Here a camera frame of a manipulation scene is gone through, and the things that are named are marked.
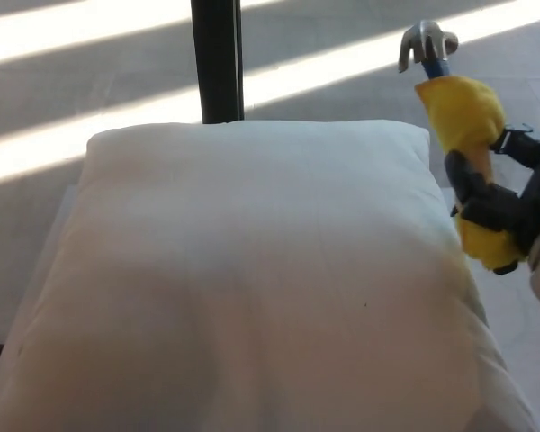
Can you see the white pillow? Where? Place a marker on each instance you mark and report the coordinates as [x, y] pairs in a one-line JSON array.
[[252, 279]]

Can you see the black vertical post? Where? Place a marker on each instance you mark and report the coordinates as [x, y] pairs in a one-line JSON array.
[[216, 58]]

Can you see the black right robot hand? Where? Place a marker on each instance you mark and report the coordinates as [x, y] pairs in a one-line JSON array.
[[533, 198]]

